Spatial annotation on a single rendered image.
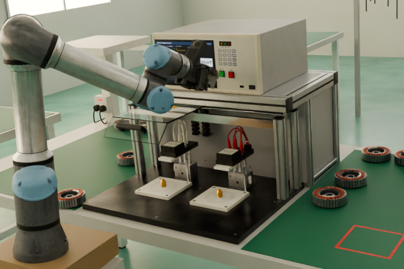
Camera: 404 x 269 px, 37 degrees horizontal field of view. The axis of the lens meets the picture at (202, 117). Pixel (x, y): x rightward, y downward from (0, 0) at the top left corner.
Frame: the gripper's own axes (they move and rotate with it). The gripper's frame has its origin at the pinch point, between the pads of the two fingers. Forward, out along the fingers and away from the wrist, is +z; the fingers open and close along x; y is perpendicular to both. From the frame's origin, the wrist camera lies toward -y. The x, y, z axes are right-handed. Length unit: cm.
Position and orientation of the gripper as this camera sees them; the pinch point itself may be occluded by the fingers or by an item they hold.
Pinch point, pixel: (215, 74)
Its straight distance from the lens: 206.5
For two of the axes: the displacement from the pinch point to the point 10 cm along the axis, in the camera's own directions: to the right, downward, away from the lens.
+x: 8.3, 0.9, -5.5
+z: 5.4, 1.6, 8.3
